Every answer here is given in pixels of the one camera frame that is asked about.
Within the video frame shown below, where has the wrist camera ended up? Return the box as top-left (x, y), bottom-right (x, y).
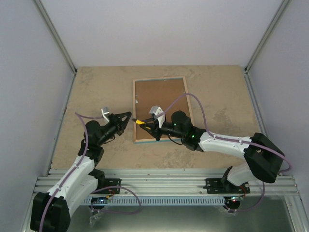
top-left (149, 105), bottom-right (166, 129)
top-left (101, 106), bottom-right (111, 123)

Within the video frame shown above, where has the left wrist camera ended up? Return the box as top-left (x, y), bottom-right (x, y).
top-left (101, 106), bottom-right (111, 123)

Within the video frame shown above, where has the controller board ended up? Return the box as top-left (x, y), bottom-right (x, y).
top-left (90, 195), bottom-right (112, 204)
top-left (226, 195), bottom-right (244, 202)

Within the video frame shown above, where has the grey slotted cable duct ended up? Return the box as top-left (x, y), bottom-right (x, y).
top-left (80, 196), bottom-right (225, 206)

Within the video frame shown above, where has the left controller board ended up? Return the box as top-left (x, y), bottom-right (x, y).
top-left (90, 195), bottom-right (112, 204)

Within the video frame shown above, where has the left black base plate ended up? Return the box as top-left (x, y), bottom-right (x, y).
top-left (92, 178), bottom-right (121, 195)

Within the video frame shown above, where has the right controller board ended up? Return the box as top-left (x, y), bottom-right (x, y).
top-left (226, 195), bottom-right (244, 202)

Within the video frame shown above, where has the teal picture frame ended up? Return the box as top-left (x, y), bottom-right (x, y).
top-left (132, 75), bottom-right (195, 144)

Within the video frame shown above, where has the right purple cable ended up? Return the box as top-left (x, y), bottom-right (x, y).
top-left (156, 93), bottom-right (293, 213)

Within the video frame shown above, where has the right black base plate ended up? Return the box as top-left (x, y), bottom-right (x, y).
top-left (203, 178), bottom-right (251, 194)

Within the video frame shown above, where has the left aluminium corner post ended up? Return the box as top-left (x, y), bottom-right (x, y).
top-left (32, 0), bottom-right (77, 75)

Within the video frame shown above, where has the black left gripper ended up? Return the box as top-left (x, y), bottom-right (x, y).
top-left (98, 112), bottom-right (132, 146)

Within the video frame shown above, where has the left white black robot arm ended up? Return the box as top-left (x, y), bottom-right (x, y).
top-left (30, 112), bottom-right (132, 232)

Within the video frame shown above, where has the purple cable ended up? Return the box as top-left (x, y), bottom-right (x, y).
top-left (38, 111), bottom-right (141, 232)
top-left (156, 93), bottom-right (293, 213)

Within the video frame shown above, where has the aluminium rail base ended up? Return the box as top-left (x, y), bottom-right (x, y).
top-left (33, 168), bottom-right (301, 197)

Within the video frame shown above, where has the right aluminium corner post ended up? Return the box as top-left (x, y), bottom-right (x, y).
top-left (244, 0), bottom-right (291, 74)

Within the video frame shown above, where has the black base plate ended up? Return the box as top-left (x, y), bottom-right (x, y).
top-left (92, 178), bottom-right (121, 195)
top-left (203, 178), bottom-right (251, 194)

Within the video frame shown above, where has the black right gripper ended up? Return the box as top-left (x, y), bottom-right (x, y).
top-left (140, 118), bottom-right (185, 141)

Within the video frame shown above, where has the aluminium corner post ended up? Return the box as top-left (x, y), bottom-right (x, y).
top-left (32, 0), bottom-right (77, 75)
top-left (244, 0), bottom-right (291, 74)

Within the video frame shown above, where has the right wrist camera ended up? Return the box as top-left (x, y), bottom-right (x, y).
top-left (149, 105), bottom-right (166, 129)

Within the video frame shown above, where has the clear plastic bag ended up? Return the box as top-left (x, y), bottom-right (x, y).
top-left (89, 212), bottom-right (103, 228)

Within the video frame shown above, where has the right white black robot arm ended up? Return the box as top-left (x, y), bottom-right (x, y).
top-left (134, 111), bottom-right (284, 193)

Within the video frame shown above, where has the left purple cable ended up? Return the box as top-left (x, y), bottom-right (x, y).
top-left (38, 111), bottom-right (141, 232)

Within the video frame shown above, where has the yellow screwdriver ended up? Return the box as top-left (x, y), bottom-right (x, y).
top-left (132, 118), bottom-right (146, 125)

